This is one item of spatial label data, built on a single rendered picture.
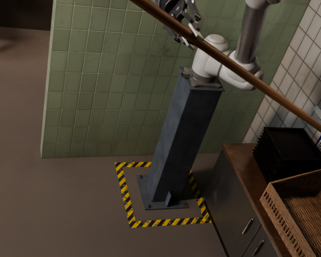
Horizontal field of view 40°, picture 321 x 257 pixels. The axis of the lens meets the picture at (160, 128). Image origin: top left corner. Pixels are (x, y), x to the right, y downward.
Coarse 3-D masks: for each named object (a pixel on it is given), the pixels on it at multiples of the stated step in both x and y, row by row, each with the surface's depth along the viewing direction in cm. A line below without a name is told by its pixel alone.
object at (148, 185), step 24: (192, 96) 251; (216, 96) 256; (168, 120) 280; (192, 120) 264; (168, 144) 280; (192, 144) 279; (120, 168) 327; (168, 168) 289; (144, 192) 314; (168, 192) 306
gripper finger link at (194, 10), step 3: (189, 0) 135; (189, 3) 135; (192, 3) 135; (195, 3) 137; (189, 6) 134; (192, 6) 133; (195, 6) 135; (192, 9) 132; (195, 9) 133; (192, 12) 132; (195, 12) 131; (198, 12) 133; (195, 15) 130; (201, 18) 132
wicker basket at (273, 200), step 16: (304, 176) 250; (320, 176) 255; (272, 192) 243; (288, 192) 256; (304, 192) 262; (320, 192) 264; (272, 208) 249; (288, 208) 253; (304, 208) 256; (320, 208) 259; (288, 224) 230; (304, 224) 246; (320, 224) 249; (288, 240) 230; (304, 240) 219; (320, 240) 240; (304, 256) 219; (320, 256) 232
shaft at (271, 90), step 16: (144, 0) 116; (160, 16) 120; (176, 32) 126; (192, 32) 128; (208, 48) 132; (224, 64) 138; (256, 80) 147; (272, 96) 154; (304, 112) 166; (320, 128) 174
